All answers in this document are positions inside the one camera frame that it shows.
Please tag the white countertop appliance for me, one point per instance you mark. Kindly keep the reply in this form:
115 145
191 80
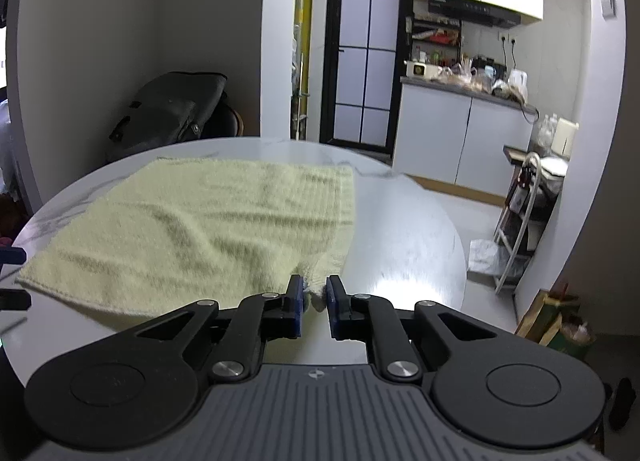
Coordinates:
420 70

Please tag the brown paper bag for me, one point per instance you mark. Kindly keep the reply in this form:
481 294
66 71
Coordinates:
550 316

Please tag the white framed kitchen trolley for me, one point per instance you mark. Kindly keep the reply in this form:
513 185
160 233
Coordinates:
515 153

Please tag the clear plastic bottles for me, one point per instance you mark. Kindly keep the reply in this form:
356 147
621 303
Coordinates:
544 133

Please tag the white light switch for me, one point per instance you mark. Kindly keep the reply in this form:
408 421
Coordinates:
608 6

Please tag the pale yellow towel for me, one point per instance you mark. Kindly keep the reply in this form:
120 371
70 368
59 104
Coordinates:
200 221

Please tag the white kitchen base cabinet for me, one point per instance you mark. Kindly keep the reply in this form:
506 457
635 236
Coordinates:
435 136

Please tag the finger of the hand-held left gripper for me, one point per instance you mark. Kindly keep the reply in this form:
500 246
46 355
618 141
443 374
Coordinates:
15 299
12 256

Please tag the white plastic bag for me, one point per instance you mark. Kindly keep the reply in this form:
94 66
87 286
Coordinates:
485 256

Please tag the black kitchen shelf rack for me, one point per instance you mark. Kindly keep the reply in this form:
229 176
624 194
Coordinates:
435 36

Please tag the black shoe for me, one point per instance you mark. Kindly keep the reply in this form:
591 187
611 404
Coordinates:
622 403

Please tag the black backpack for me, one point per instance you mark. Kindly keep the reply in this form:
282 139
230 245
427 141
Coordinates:
165 111

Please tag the black framed glass door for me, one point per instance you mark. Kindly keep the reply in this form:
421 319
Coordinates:
355 71

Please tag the white wall socket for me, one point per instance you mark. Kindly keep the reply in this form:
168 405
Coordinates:
507 37

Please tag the plastic bags of food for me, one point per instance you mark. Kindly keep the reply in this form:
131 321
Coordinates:
480 83

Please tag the black range hood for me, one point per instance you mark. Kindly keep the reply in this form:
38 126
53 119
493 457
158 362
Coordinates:
470 8

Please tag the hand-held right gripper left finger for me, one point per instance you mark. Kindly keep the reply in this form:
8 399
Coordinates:
296 301

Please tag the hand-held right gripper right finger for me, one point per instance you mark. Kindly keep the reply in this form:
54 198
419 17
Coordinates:
334 306

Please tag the black chair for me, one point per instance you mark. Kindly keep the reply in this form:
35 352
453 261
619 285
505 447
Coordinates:
230 123

